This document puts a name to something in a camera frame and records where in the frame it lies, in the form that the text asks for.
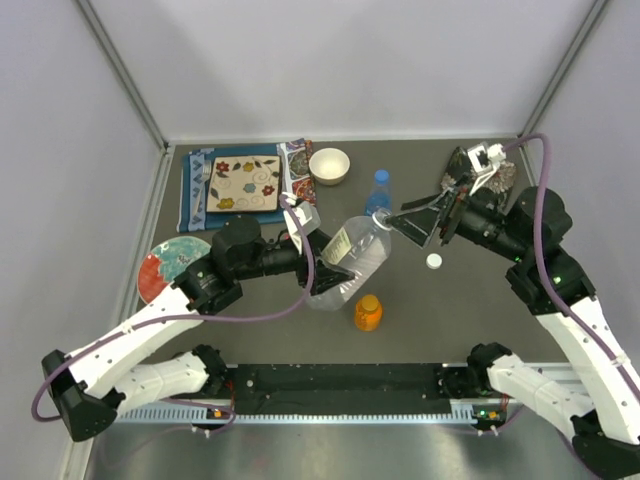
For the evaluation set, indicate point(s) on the orange juice bottle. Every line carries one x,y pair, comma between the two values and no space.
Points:
368,313

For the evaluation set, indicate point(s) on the cream ceramic bowl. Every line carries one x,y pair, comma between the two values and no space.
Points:
329,166

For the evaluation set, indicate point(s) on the dark floral square plate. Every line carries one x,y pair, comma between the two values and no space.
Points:
495,192

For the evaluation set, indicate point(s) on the white bottle cap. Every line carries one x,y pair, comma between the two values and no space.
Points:
434,261

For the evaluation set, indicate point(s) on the red teal round plate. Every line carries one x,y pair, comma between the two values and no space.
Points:
165,261

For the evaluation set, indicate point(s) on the blue label water bottle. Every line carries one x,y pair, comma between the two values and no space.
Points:
380,195

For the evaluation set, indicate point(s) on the grey cable duct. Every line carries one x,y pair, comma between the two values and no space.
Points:
164,413

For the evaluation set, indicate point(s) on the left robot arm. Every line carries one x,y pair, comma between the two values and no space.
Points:
93,386

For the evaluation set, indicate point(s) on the large clear plastic bottle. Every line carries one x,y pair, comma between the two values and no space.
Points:
360,246

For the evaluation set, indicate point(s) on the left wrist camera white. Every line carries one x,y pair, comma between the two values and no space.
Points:
307,215

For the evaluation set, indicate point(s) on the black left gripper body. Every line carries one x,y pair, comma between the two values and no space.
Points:
302,272

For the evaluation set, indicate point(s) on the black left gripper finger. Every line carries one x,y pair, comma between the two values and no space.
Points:
318,241
327,276

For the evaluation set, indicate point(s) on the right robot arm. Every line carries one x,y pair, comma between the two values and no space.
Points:
602,423

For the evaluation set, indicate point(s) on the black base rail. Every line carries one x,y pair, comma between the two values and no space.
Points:
343,389

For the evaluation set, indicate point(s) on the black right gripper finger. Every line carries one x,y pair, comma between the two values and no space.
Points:
416,225
433,202

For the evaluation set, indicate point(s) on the cream floral square plate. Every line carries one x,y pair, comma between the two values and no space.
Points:
244,184

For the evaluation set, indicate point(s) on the silver fork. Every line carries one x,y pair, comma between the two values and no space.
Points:
205,177

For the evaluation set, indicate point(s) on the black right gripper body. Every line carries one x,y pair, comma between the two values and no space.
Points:
456,204

